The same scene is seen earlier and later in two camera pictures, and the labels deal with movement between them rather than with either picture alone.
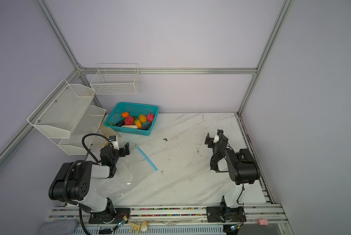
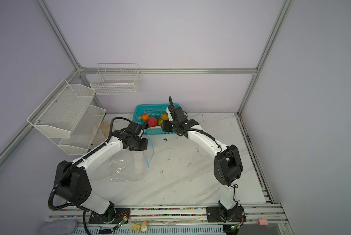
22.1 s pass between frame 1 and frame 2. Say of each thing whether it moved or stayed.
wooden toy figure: stayed
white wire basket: stayed
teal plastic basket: moved
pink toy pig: stayed
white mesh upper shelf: stayed
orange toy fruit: moved
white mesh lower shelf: stayed
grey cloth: stayed
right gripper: moved
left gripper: moved
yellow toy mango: moved
